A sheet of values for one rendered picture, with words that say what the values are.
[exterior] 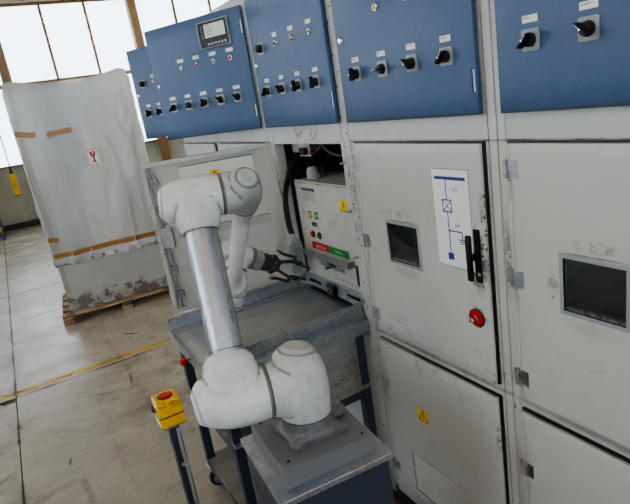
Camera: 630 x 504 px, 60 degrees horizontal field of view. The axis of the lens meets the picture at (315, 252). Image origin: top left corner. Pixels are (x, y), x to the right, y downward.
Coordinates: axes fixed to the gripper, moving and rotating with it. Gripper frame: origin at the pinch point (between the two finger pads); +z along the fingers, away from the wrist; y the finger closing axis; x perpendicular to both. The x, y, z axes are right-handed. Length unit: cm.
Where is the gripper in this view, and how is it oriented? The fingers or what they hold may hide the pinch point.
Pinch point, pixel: (300, 271)
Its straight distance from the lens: 241.5
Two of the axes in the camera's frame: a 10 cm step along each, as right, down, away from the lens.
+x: 5.0, 1.7, -8.5
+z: 8.1, 2.5, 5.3
